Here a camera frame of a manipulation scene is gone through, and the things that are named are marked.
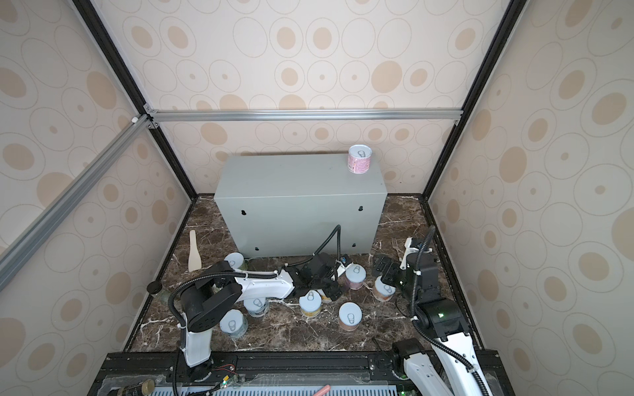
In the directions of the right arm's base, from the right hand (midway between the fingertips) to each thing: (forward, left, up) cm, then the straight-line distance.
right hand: (388, 260), depth 73 cm
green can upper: (+10, +52, -16) cm, 56 cm away
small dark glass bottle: (-4, +74, -13) cm, 75 cm away
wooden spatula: (+12, +71, -21) cm, 75 cm away
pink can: (+3, +8, -16) cm, 18 cm away
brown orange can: (-2, -1, -17) cm, 17 cm away
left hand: (+2, +10, -15) cm, 19 cm away
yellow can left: (-7, +24, -16) cm, 30 cm away
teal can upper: (-8, +41, -15) cm, 44 cm away
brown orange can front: (-10, +11, -17) cm, 22 cm away
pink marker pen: (-30, +20, -20) cm, 41 cm away
